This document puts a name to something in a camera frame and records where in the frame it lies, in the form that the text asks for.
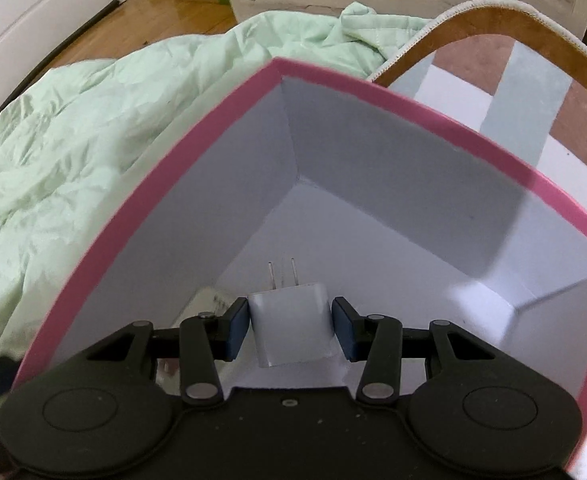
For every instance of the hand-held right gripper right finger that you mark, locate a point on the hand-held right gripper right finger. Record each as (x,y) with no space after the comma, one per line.
(346,332)

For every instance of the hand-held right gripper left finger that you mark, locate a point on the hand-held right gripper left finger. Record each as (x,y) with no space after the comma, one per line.
(237,332)

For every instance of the white charger plug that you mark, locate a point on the white charger plug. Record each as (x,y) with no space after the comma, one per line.
(291,325)

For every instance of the pink cardboard box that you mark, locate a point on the pink cardboard box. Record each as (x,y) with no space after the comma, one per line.
(373,160)

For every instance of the cream remote control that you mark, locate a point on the cream remote control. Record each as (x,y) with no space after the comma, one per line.
(213,302)

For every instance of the light green blanket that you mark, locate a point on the light green blanket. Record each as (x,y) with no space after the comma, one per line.
(98,135)

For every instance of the checked rug with brown border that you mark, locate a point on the checked rug with brown border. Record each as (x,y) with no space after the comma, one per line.
(523,90)

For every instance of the white door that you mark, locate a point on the white door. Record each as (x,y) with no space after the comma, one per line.
(23,10)

